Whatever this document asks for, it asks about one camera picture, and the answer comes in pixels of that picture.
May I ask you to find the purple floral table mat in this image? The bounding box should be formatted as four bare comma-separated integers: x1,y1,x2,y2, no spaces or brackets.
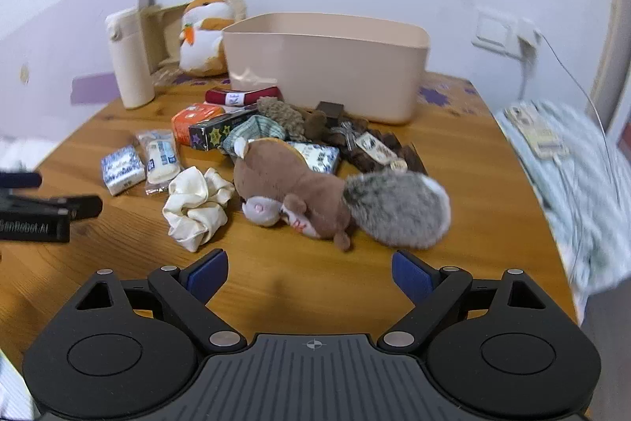
150,70,490,118

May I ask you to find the blue patterned tissue pack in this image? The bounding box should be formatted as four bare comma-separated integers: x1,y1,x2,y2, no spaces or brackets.
293,142,341,176
101,145,147,197

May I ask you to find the white bedding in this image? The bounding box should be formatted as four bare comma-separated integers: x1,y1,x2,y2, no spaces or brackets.
0,137,52,172

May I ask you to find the clear biscuit packet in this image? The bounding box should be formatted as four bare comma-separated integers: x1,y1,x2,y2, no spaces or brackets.
135,129,183,197

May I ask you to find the wooden stand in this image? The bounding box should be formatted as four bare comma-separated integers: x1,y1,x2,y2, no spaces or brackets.
137,0,189,74

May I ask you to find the white charger plug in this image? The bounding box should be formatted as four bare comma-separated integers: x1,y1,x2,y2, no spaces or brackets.
517,19,541,58

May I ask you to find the beige plastic storage container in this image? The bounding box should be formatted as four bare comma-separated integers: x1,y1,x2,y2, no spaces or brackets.
222,12,431,125

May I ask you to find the brown squirrel plush toy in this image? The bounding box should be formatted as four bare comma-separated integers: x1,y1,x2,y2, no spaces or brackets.
232,137,452,253

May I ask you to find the wooden door frame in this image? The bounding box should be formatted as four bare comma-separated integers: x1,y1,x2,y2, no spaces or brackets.
590,0,631,133

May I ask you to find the pale purple board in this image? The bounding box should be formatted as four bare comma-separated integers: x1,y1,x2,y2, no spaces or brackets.
0,0,149,109

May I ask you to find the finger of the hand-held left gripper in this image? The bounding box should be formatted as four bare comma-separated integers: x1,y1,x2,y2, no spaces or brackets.
0,171,43,190
0,195,104,221

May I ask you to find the phone in patterned case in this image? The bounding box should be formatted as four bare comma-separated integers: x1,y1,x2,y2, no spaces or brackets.
502,102,571,161

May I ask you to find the green plaid scrunchie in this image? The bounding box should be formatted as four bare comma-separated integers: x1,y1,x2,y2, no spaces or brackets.
220,114,287,156

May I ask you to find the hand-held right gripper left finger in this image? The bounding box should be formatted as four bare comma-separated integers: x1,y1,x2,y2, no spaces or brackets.
74,248,248,350

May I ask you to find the orange snack packet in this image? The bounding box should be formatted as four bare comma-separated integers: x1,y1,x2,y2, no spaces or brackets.
171,102,226,139

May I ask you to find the black star-print box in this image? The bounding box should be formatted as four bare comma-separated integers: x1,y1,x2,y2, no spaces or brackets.
188,107,260,152

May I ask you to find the orange white hamster plush toy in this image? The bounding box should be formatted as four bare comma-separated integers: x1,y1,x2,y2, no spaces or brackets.
178,0,248,79

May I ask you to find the dark brown small box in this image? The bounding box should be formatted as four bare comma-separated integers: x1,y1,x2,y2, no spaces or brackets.
316,101,345,121

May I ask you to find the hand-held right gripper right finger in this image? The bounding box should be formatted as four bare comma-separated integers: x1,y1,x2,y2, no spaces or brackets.
377,249,548,350

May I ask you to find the brown fuzzy scrunchie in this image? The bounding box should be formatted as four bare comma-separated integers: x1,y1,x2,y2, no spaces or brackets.
256,96,329,142

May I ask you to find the blue striped blanket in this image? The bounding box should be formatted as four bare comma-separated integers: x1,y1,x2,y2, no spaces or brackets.
495,99,631,296

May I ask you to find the cream thermos bottle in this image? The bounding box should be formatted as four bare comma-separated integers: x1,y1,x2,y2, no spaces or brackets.
105,7,157,110

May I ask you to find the white wall switch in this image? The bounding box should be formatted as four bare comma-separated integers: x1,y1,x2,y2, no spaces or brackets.
472,6,519,53

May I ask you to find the cream satin scrunchie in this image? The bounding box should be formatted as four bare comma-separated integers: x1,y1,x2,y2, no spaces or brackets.
162,167,236,253

